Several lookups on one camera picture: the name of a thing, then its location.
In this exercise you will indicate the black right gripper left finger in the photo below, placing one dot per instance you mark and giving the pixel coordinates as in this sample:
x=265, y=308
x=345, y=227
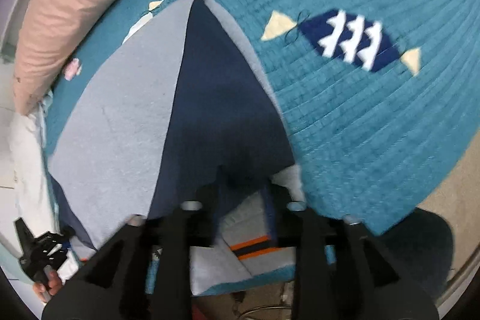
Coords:
x=143, y=271

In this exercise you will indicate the teal quilted bed cover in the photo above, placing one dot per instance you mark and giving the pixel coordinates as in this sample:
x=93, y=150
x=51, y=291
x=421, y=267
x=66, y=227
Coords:
x=380, y=99

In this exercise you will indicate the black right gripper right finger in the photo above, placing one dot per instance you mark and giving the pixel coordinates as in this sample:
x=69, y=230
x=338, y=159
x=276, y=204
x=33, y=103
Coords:
x=342, y=271

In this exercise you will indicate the person's left hand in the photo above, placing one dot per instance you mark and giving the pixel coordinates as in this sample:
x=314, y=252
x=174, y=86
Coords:
x=54, y=285

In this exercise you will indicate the grey and navy sweater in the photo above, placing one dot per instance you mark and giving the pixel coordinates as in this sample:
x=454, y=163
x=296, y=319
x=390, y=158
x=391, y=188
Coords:
x=183, y=98

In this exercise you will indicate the chair base with wheels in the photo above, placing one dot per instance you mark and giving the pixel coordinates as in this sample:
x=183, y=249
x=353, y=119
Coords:
x=281, y=310

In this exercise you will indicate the white blanket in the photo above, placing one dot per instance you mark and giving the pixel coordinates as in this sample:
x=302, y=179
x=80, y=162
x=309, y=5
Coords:
x=35, y=200

